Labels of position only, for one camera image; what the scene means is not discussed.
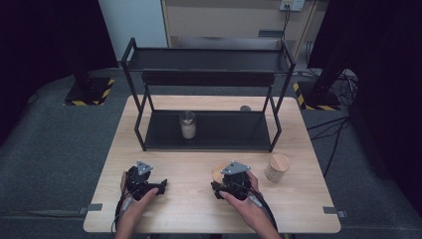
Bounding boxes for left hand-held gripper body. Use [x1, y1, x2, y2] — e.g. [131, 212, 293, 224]
[125, 160, 157, 201]

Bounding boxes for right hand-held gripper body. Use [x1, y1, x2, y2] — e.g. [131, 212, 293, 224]
[219, 160, 253, 201]

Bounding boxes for short jar with wooden lid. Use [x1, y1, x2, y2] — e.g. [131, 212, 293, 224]
[211, 162, 231, 184]

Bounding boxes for black metal shelf rack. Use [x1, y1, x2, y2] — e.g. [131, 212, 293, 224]
[119, 37, 297, 153]

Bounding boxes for glass jar with silver lid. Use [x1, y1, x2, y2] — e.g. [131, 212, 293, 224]
[178, 110, 197, 139]

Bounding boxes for person's left hand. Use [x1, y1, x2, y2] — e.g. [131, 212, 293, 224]
[119, 170, 160, 220]

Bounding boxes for person's right hand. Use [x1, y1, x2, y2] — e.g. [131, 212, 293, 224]
[218, 170, 272, 227]

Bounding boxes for tall jar with wooden lid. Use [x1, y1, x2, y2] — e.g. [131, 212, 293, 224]
[264, 152, 292, 183]

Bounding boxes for black stand with striped base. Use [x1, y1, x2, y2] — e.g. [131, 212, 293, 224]
[64, 49, 115, 107]
[292, 49, 346, 112]

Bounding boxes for beige cabinet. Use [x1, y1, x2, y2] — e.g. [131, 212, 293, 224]
[160, 0, 320, 52]

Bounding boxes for dark curtain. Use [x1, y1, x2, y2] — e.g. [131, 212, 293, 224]
[308, 0, 422, 208]
[0, 0, 117, 144]

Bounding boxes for left hand-held gripper cable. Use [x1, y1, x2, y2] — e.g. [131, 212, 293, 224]
[110, 190, 134, 234]

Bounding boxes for hand-held gripper cable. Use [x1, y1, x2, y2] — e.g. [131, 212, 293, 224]
[110, 190, 134, 234]
[248, 188, 280, 232]

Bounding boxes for right hand-held gripper cable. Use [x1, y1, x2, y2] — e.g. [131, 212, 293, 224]
[248, 188, 280, 232]

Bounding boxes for grey table bracket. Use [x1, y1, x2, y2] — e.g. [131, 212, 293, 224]
[322, 206, 347, 218]
[78, 203, 104, 215]

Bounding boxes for black floor cables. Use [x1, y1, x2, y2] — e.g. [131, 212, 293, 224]
[306, 116, 350, 177]

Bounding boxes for tangled cable bundle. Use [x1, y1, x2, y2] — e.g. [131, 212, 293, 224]
[333, 70, 359, 108]

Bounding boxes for black socket cable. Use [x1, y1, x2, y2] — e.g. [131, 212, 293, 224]
[281, 9, 292, 45]

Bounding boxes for white wall socket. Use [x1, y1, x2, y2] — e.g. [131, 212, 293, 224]
[279, 0, 307, 12]

